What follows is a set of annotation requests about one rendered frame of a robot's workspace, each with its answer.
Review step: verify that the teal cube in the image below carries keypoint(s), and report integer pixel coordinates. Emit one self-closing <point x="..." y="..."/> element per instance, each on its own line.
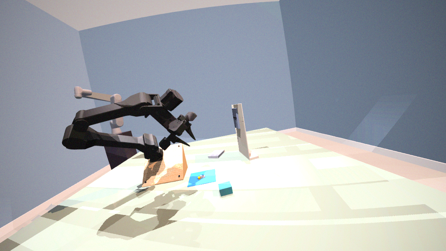
<point x="225" y="188"/>

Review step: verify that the blue flat square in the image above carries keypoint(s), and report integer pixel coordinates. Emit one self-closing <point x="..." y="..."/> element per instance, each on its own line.
<point x="209" y="177"/>

